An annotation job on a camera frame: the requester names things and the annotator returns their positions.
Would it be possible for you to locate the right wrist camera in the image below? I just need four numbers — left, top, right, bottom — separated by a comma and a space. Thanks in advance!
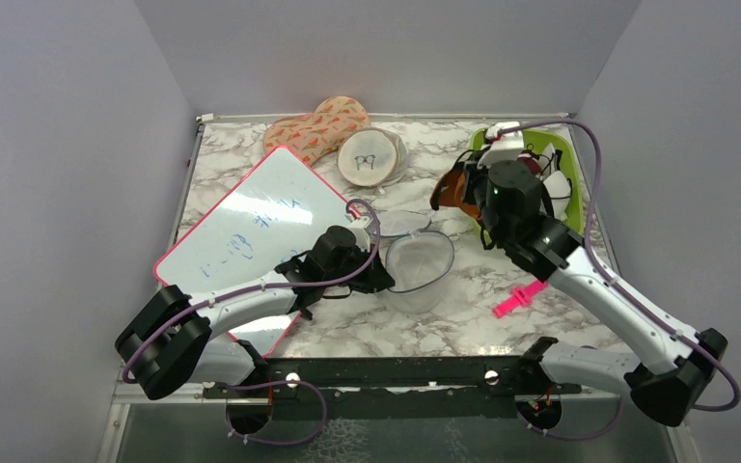
477, 121, 526, 168

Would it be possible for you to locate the maroon bra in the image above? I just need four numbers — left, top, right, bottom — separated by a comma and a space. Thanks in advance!
516, 150, 544, 177

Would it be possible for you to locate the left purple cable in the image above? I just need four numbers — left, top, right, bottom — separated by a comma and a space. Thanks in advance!
121, 199, 383, 448

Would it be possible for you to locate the orange patterned pouch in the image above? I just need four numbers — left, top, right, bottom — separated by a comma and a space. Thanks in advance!
262, 95, 371, 166

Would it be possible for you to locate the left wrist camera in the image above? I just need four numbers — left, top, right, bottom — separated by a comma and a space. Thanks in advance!
345, 216, 374, 253

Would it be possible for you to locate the grey mesh laundry bag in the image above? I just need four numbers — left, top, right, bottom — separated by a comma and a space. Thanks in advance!
379, 210, 455, 314

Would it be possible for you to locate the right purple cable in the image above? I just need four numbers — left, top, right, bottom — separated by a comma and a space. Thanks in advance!
495, 118, 741, 444

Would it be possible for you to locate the orange bra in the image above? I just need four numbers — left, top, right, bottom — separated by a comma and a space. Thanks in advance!
428, 167, 481, 221

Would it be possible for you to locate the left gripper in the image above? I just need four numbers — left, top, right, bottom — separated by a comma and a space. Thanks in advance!
324, 242, 396, 294

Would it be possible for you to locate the black and white bra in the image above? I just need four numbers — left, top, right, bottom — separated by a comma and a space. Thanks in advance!
528, 144, 573, 221

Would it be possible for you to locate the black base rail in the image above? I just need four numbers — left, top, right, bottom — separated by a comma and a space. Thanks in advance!
202, 355, 582, 422

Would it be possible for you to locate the pink plastic clip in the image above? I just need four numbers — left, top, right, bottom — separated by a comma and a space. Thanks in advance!
492, 280, 548, 318

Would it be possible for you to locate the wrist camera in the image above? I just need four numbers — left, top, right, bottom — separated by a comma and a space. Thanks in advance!
345, 216, 374, 253
477, 121, 526, 168

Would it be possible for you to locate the pink framed whiteboard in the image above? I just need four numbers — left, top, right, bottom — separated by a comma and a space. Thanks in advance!
153, 145, 370, 358

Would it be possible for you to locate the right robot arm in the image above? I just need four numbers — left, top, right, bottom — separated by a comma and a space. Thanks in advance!
460, 161, 727, 427

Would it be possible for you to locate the green plastic basin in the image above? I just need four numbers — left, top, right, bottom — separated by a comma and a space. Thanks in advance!
466, 126, 586, 234

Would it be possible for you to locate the purple cable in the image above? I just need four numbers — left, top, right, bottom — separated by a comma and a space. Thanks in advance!
495, 118, 741, 444
121, 199, 383, 448

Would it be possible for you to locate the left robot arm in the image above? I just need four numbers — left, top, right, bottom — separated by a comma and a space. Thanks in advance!
115, 226, 396, 400

